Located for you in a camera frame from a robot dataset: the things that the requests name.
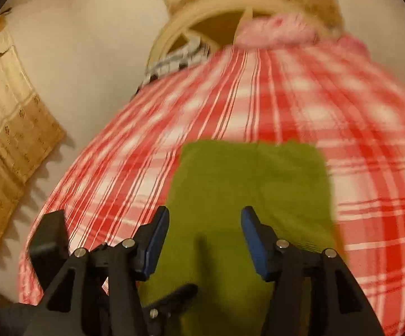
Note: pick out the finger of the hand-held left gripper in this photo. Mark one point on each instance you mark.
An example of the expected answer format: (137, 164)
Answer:
(174, 301)

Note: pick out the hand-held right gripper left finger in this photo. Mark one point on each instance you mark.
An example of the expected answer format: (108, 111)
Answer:
(153, 241)

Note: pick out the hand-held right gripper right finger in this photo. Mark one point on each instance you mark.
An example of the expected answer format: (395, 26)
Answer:
(258, 245)

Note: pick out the green striped sweater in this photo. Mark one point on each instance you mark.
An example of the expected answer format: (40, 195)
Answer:
(251, 185)

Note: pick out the red plaid bedsheet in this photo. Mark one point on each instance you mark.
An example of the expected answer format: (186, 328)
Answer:
(293, 105)

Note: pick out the white patterned pillow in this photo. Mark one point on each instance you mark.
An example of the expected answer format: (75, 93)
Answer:
(178, 59)

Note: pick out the cream wooden headboard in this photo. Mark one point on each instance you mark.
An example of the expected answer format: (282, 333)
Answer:
(174, 28)

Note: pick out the pink pillow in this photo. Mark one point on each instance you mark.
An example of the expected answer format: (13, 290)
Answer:
(275, 29)

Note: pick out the pink cloth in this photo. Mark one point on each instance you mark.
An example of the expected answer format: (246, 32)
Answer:
(354, 43)

